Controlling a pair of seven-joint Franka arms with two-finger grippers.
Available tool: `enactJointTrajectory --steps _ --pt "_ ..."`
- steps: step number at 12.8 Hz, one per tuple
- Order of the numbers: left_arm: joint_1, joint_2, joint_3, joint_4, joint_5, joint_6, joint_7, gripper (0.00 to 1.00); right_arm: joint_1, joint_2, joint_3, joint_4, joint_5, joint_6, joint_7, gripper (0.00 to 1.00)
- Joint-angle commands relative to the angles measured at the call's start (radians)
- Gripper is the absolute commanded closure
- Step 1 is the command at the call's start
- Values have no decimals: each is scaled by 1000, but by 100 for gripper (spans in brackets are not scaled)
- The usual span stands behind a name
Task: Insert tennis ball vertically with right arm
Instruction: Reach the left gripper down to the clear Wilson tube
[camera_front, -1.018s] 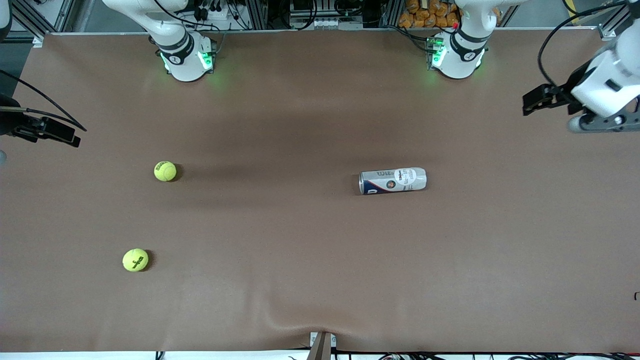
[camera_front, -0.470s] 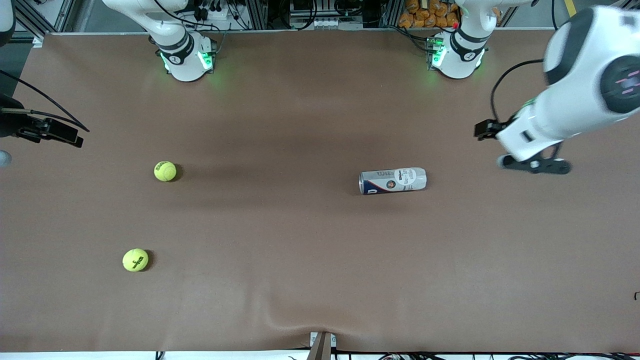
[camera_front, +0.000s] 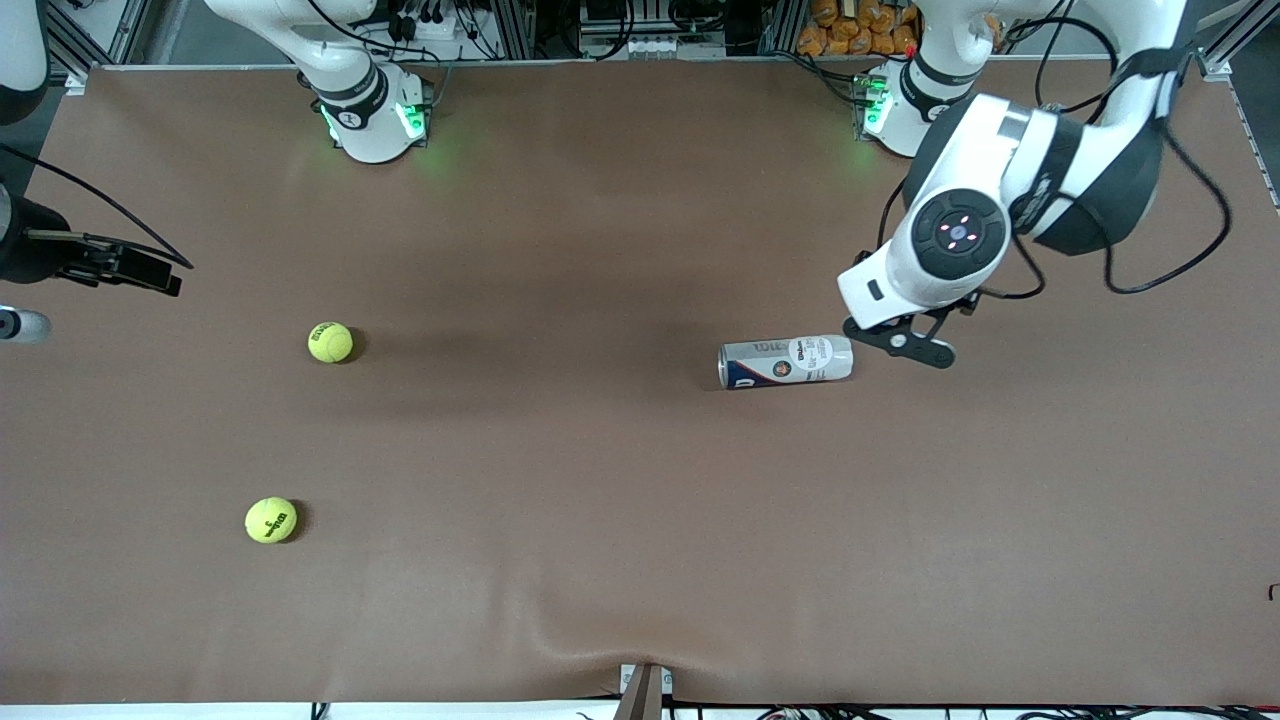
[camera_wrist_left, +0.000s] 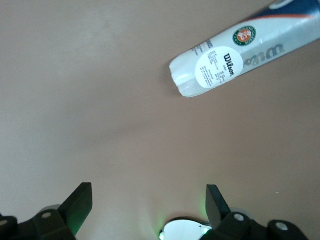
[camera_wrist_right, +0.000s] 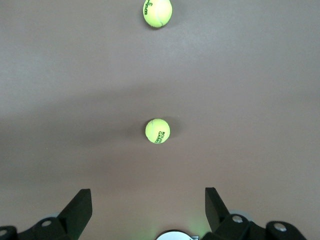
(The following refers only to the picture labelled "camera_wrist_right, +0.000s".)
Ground brown table cover sheet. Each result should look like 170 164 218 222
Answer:
0 0 320 240

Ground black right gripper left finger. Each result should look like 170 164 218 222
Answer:
0 189 93 240

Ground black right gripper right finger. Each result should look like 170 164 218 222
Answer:
202 186 310 240

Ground yellow-green tennis ball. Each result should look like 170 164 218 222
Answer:
142 0 173 28
145 118 171 145

